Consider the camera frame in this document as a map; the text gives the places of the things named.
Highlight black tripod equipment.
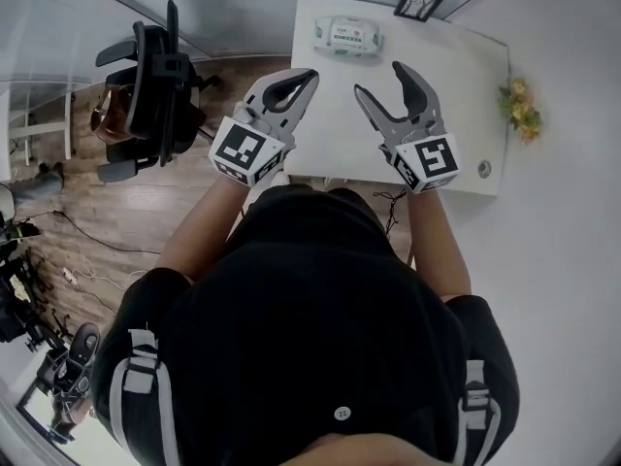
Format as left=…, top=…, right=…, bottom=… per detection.
left=0, top=182, right=69, bottom=353

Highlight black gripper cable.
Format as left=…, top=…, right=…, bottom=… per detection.
left=373, top=186, right=409, bottom=237

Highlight black office chair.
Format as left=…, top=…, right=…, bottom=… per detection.
left=94, top=0, right=224, bottom=183

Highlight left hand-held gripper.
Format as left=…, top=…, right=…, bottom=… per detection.
left=208, top=68, right=320, bottom=189

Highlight grey white shoulder strap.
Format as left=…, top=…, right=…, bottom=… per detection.
left=450, top=359, right=504, bottom=466
left=109, top=327, right=179, bottom=466

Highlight white floor cable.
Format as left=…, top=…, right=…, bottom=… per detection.
left=72, top=257, right=147, bottom=290

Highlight yellow artificial flowers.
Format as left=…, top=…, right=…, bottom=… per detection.
left=497, top=78, right=543, bottom=143

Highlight black picture frame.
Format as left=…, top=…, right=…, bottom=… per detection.
left=392, top=0, right=444, bottom=22

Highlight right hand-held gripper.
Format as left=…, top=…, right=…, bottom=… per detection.
left=352, top=60, right=461, bottom=194

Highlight person's black shirt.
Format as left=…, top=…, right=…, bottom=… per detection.
left=91, top=184, right=520, bottom=466

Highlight white frame table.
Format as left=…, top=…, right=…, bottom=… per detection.
left=7, top=89, right=74, bottom=162

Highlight black floor cable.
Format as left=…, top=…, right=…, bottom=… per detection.
left=28, top=210, right=161, bottom=255

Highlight brown leather bag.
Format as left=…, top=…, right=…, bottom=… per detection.
left=90, top=83, right=137, bottom=146

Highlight white lidded wet wipe pack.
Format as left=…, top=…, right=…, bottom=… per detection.
left=311, top=15, right=384, bottom=61

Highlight person's left forearm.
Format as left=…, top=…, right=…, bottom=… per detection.
left=154, top=177, right=246, bottom=281

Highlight person's right forearm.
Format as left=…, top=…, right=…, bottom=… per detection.
left=406, top=189, right=473, bottom=303

